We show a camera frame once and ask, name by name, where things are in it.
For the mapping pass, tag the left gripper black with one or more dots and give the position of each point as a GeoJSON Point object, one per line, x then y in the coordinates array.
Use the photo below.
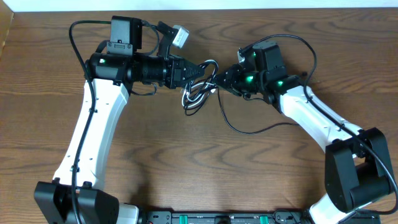
{"type": "Point", "coordinates": [176, 72]}

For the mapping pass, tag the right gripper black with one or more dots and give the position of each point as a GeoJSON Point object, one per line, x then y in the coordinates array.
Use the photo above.
{"type": "Point", "coordinates": [230, 81]}

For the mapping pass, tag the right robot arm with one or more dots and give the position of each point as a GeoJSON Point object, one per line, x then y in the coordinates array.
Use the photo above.
{"type": "Point", "coordinates": [358, 168]}

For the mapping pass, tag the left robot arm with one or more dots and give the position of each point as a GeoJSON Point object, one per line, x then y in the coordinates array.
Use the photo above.
{"type": "Point", "coordinates": [76, 193]}

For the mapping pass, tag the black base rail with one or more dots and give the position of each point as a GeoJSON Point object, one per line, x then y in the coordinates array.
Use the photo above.
{"type": "Point", "coordinates": [167, 217]}

